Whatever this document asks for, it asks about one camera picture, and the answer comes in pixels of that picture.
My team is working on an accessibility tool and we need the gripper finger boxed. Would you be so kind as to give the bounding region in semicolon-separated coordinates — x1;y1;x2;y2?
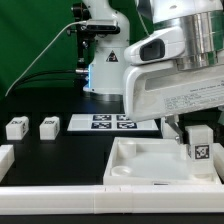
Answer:
165;115;183;144

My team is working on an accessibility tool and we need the white obstacle bar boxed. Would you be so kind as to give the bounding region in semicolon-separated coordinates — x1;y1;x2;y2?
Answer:
0;145;15;182
213;143;224;182
0;185;224;215

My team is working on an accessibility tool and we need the white left obstacle bar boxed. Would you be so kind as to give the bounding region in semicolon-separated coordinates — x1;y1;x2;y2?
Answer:
0;145;15;182

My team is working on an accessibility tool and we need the grey camera on mount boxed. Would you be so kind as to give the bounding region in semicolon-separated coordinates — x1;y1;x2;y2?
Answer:
81;19;120;34

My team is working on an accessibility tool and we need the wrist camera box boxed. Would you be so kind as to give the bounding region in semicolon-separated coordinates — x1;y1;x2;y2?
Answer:
124;26;185;65

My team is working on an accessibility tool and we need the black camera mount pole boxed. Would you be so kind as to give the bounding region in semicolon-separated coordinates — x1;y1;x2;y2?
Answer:
67;3;90;88

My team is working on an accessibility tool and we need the white square tabletop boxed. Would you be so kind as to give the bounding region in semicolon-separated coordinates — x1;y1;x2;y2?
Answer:
103;137;221;185

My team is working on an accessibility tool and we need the white right obstacle bar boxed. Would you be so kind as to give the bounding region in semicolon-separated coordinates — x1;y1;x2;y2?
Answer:
213;143;224;182

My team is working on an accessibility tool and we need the white marker base plate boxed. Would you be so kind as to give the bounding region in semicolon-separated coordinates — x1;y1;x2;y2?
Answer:
68;114;158;131

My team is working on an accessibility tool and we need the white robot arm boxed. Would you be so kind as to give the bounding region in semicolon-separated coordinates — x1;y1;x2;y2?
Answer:
83;0;224;129

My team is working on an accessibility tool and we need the white cable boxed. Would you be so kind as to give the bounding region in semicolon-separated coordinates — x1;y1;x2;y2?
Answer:
4;21;88;98

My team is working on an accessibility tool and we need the black cable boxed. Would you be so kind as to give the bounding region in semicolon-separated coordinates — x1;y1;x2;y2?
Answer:
13;69;84;90

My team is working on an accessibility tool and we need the white front obstacle bar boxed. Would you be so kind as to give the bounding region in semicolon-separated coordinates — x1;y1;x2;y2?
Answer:
0;185;224;215

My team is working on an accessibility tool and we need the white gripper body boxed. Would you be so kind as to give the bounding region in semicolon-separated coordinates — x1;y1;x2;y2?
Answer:
123;61;224;122

